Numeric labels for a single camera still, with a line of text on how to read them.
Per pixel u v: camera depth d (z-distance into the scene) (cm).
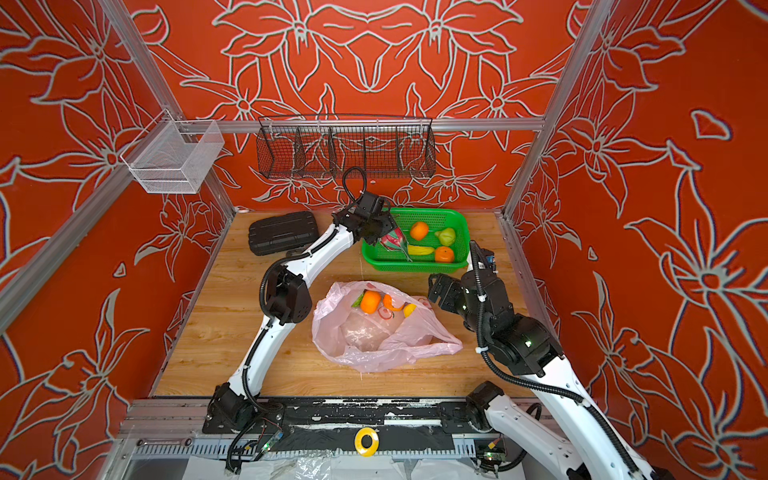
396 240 94
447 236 104
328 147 100
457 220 107
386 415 74
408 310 85
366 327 88
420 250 104
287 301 63
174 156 92
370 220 78
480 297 45
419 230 106
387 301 90
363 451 67
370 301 90
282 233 105
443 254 100
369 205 78
